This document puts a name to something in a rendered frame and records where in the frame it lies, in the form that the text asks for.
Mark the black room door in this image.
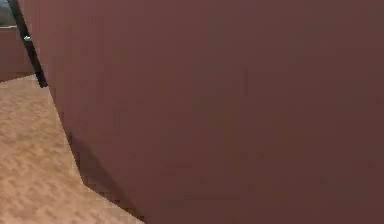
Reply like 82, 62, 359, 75
6, 0, 49, 89

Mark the window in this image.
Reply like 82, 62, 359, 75
0, 0, 17, 28

